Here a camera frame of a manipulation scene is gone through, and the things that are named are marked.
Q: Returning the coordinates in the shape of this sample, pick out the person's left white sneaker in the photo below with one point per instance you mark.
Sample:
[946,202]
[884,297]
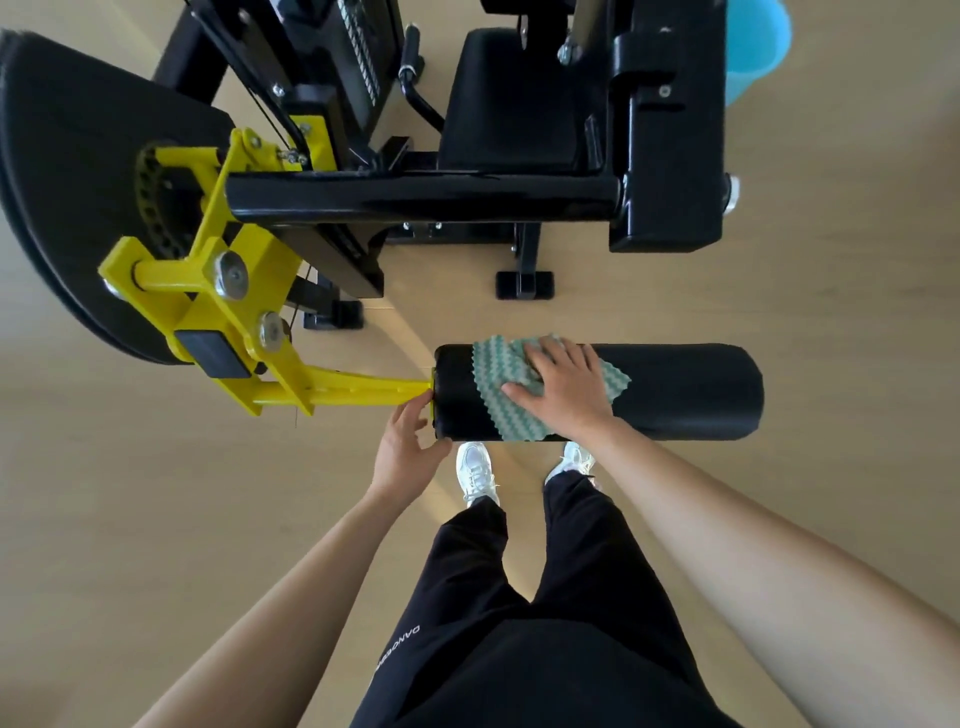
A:
[475,472]

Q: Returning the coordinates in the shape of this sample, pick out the person's left thumb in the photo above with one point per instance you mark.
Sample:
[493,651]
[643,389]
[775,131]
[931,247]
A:
[439,454]

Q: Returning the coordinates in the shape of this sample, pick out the black rubber stopper block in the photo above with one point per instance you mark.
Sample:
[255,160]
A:
[214,354]

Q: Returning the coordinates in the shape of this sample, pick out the light blue plastic bucket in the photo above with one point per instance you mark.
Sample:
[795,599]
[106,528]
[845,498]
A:
[754,45]

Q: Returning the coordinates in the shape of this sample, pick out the black curved machine shroud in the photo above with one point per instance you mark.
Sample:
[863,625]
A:
[67,172]

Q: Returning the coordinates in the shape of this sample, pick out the person's right middle finger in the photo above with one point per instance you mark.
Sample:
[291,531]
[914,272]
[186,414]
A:
[556,354]

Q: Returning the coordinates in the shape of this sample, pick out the person's black trousers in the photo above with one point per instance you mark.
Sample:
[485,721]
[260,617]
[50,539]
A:
[585,637]

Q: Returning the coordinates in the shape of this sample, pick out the green white zigzag cleaning cloth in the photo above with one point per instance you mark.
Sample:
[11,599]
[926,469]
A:
[495,375]

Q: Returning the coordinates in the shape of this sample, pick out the person's right forearm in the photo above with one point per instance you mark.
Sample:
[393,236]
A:
[750,555]

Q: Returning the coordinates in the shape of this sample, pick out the black padded machine seat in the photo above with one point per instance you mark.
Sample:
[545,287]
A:
[502,97]

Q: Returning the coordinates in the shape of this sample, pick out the person's right white sneaker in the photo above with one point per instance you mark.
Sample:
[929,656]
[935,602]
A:
[574,459]

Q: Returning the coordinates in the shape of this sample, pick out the person's left forearm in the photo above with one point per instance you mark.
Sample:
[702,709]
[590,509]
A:
[300,607]

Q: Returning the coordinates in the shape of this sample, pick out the person's right little finger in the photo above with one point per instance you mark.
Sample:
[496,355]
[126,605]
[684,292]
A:
[597,371]

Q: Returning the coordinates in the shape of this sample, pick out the black gym machine frame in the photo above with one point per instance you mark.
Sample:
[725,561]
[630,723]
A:
[420,196]

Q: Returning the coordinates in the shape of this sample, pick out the black padded roller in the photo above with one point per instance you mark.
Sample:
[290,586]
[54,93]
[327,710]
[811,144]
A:
[690,390]

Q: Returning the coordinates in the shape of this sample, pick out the person's left hand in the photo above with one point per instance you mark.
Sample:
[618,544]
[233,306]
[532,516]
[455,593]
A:
[401,465]

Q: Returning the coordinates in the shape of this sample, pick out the person's right thumb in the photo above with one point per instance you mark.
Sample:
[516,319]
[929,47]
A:
[520,394]

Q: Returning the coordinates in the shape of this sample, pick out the person's white sneaker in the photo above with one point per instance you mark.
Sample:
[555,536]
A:
[574,459]
[475,472]

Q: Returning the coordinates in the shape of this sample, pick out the black perforated adjustment disc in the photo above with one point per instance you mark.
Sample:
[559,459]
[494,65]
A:
[154,206]

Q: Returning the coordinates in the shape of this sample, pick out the person's right hand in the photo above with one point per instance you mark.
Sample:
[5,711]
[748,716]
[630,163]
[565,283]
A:
[574,401]

